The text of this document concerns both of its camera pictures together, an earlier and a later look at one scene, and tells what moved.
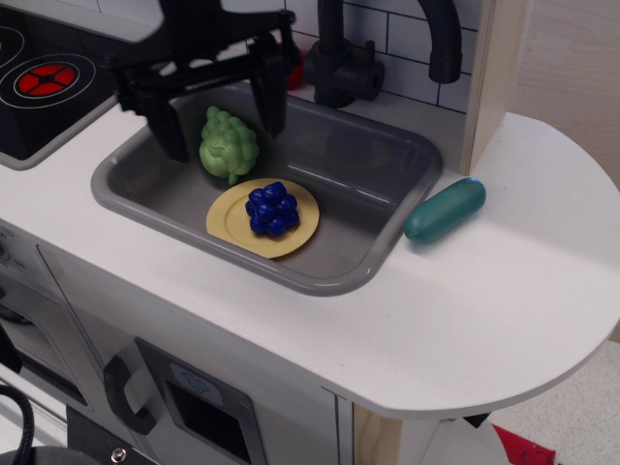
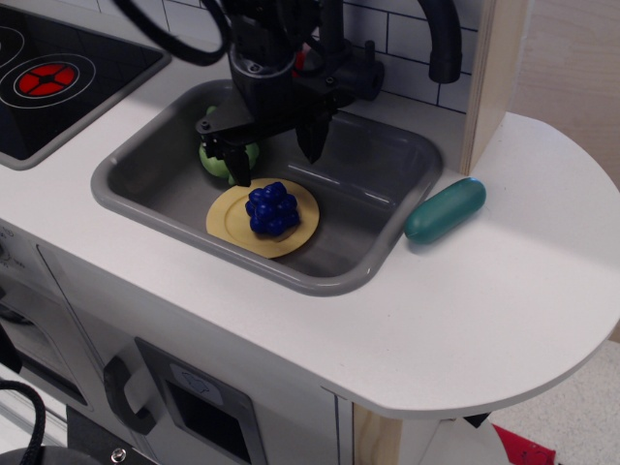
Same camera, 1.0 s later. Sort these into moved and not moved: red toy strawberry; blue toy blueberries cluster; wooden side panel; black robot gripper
Moved: black robot gripper
Not moved: red toy strawberry; wooden side panel; blue toy blueberries cluster
